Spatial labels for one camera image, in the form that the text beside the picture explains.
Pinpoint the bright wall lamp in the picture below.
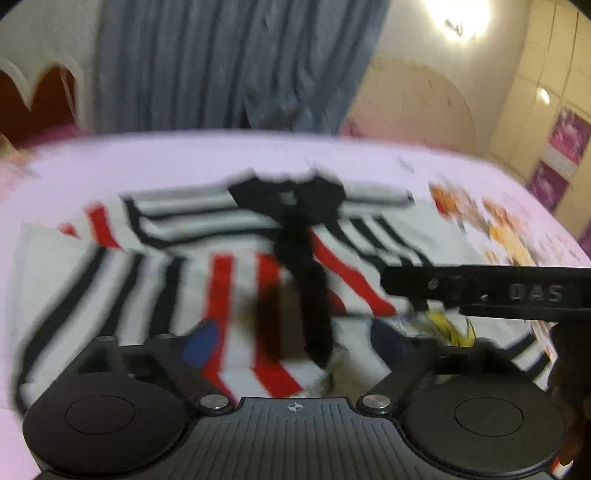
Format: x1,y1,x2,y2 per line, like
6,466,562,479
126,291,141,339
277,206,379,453
422,0,491,41

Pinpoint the red heart-shaped headboard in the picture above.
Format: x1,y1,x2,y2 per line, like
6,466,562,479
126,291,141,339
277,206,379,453
1,58,87,148

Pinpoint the person's hand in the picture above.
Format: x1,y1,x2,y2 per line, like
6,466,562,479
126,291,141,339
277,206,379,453
548,322,590,479

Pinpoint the blue grey curtain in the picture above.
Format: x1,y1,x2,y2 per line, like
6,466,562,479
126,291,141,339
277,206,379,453
93,0,389,135

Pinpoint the striped knit children sweater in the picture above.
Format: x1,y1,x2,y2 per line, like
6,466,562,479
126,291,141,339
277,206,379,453
8,176,552,412

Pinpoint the pink floral bed sheet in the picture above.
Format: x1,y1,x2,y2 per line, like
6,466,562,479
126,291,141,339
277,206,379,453
0,131,591,416

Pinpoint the cream arched headboard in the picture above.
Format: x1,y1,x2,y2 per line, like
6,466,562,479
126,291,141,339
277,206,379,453
345,55,476,153

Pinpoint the cream wardrobe with stickers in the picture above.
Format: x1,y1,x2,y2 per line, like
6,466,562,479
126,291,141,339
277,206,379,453
487,1,590,243

